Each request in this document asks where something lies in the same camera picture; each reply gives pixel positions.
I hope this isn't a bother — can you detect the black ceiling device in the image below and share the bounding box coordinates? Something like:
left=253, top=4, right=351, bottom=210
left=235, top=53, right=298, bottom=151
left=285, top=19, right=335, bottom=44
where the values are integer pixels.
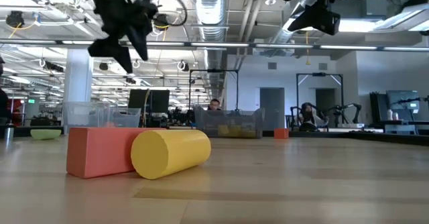
left=5, top=11, right=25, bottom=29
left=154, top=13, right=169, bottom=30

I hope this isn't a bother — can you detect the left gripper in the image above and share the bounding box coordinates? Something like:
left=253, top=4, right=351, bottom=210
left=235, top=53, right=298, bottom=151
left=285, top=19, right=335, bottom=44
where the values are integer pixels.
left=87, top=0, right=158, bottom=74

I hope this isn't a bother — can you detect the black left camera cable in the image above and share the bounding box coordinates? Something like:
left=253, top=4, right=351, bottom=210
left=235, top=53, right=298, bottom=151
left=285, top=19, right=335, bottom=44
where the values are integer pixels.
left=152, top=0, right=188, bottom=27

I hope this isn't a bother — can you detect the black metal frame stand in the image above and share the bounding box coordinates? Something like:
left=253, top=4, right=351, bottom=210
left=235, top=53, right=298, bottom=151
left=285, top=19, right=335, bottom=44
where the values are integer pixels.
left=296, top=72, right=344, bottom=131

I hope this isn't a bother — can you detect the yellow cylinder block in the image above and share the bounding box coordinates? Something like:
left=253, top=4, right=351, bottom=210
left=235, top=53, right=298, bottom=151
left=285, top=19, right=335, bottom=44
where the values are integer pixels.
left=130, top=129, right=212, bottom=180

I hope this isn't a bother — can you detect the red cube block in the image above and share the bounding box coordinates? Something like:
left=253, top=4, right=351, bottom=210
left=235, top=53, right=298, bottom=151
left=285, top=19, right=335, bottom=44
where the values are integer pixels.
left=273, top=127, right=290, bottom=140

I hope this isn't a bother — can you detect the long red block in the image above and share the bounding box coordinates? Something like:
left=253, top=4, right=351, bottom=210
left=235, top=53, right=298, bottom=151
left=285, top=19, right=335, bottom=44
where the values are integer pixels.
left=66, top=126, right=167, bottom=180

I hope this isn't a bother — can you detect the green half-round block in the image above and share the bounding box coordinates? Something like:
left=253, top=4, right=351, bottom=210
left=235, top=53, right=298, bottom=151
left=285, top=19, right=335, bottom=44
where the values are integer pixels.
left=29, top=129, right=62, bottom=141

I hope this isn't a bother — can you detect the yellow hanging cord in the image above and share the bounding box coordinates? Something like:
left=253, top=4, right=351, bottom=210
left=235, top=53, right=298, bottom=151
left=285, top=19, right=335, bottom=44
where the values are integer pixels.
left=304, top=35, right=312, bottom=66

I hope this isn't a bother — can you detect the clear plastic bin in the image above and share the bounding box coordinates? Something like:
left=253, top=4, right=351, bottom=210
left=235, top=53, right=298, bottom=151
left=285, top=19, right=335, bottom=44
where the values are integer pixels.
left=193, top=105, right=265, bottom=139
left=62, top=101, right=141, bottom=133

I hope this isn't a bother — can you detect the grey wall monitor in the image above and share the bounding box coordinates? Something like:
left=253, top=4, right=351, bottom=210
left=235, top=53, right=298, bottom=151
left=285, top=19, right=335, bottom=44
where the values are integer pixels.
left=385, top=89, right=420, bottom=113

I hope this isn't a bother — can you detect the red cabinet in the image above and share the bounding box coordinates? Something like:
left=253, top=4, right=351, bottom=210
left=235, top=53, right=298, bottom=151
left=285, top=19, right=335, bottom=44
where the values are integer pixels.
left=9, top=99, right=23, bottom=126

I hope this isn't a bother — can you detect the grey door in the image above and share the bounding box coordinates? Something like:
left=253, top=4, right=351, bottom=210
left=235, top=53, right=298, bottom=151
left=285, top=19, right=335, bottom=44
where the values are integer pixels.
left=259, top=87, right=286, bottom=129
left=314, top=88, right=336, bottom=117

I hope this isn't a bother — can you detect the silver metal tumbler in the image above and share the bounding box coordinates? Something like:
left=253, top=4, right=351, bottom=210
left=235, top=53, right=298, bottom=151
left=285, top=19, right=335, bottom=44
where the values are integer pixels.
left=3, top=125, right=15, bottom=143

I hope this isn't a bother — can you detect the black table frame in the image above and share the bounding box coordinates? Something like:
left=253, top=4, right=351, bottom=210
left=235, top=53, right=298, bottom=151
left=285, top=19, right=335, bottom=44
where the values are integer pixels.
left=0, top=125, right=429, bottom=148

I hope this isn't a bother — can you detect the black computer monitor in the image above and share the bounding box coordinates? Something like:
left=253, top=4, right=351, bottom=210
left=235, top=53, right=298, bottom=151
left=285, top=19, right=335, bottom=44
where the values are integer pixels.
left=149, top=89, right=170, bottom=114
left=127, top=89, right=151, bottom=111

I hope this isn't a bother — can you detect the silver round air duct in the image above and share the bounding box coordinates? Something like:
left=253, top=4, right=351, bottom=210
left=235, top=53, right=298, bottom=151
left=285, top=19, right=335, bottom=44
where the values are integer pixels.
left=267, top=0, right=319, bottom=46
left=190, top=0, right=229, bottom=106

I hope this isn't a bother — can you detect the white building column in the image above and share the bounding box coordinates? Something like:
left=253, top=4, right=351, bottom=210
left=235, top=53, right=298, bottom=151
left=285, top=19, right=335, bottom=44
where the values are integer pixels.
left=62, top=48, right=93, bottom=104

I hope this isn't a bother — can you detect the centre clear plastic bin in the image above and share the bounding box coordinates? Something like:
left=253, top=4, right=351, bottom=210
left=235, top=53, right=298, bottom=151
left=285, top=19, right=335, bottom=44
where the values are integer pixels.
left=193, top=105, right=265, bottom=139

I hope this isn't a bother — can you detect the long ceiling light strip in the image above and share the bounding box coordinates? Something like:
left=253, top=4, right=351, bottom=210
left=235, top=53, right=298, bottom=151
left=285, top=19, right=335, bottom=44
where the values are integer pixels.
left=320, top=44, right=378, bottom=51
left=383, top=46, right=429, bottom=52
left=255, top=44, right=314, bottom=50
left=0, top=39, right=56, bottom=45
left=190, top=42, right=251, bottom=48

